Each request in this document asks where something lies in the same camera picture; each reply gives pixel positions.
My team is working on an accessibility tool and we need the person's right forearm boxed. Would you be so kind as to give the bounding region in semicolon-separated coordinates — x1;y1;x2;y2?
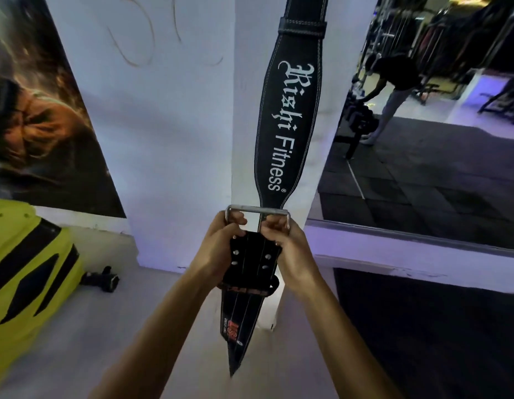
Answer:
287;273;404;399

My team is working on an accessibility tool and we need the black gym machine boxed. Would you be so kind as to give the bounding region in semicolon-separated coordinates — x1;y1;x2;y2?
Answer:
477;75;514;125

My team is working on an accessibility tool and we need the large wall mirror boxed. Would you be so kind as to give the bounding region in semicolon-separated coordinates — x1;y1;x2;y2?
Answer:
305;0;514;252

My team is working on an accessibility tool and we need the yellow and black bag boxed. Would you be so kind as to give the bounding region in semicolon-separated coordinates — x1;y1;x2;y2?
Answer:
0;198;85;388

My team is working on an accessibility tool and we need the dark fiery wall poster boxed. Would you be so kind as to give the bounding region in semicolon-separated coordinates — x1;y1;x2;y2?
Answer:
0;0;127;219

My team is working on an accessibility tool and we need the person's left forearm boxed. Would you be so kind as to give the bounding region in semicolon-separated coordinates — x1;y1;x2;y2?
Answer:
88;266;221;399

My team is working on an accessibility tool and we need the black dumbbell rack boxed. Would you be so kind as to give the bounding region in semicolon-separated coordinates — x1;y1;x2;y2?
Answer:
335;101;380;161

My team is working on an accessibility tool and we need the person's right hand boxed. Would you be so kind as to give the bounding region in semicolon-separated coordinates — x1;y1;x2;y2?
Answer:
259;214;323;296

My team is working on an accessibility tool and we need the person's left hand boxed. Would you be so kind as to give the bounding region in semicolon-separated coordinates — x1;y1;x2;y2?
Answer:
192;210;248;290

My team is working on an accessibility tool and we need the black leather weightlifting belt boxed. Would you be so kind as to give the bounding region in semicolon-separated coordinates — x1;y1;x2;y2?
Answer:
219;0;330;378

